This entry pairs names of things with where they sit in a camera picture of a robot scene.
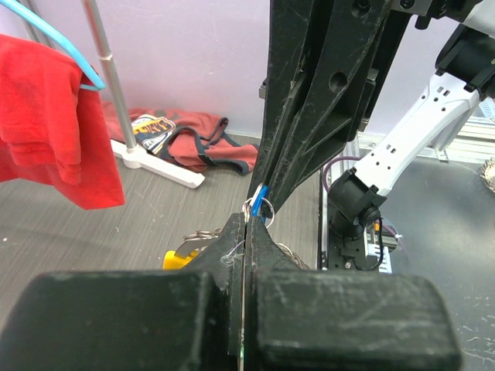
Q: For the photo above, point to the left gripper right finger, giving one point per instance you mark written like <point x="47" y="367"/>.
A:
<point x="296" y="319"/>

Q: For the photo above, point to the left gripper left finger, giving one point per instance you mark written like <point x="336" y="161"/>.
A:
<point x="131" y="320"/>

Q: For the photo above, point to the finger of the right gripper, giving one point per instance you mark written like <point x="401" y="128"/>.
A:
<point x="341" y="88"/>
<point x="297" y="29"/>

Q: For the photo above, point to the blue tag key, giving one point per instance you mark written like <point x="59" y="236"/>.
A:
<point x="254" y="206"/>

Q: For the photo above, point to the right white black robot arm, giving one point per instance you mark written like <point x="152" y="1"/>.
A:
<point x="464" y="76"/>

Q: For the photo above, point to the yellow key tag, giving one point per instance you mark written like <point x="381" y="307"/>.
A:
<point x="172" y="261"/>

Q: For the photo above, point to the dark red printed shirt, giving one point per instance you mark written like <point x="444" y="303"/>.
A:
<point x="193" y="140"/>

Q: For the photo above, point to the white silver clothes rack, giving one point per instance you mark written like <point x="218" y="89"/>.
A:
<point x="132" y="155"/>

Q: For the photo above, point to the red shirt on hanger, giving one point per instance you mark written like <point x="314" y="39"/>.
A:
<point x="52" y="129"/>

